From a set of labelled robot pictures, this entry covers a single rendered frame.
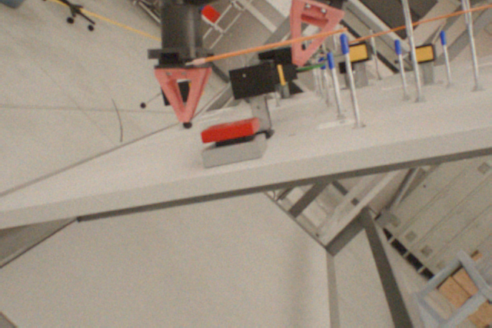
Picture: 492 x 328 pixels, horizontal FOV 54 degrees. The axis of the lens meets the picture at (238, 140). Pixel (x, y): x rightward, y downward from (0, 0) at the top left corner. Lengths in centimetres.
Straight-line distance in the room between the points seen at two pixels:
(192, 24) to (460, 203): 724
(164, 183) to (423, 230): 740
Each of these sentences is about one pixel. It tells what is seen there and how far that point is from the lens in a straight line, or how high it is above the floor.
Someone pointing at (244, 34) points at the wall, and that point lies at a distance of 849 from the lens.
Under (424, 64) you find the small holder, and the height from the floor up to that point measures 134.
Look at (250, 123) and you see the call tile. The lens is 44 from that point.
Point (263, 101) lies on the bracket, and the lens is 64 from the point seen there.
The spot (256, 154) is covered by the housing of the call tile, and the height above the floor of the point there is 112.
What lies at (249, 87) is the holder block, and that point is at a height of 113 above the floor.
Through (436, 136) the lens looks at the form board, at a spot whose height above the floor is 123.
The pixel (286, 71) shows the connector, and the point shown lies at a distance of 63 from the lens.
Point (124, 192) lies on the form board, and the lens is 45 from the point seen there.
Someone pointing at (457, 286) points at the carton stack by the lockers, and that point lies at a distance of 821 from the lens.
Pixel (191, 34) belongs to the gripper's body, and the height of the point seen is 113.
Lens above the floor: 121
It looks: 12 degrees down
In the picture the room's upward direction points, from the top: 42 degrees clockwise
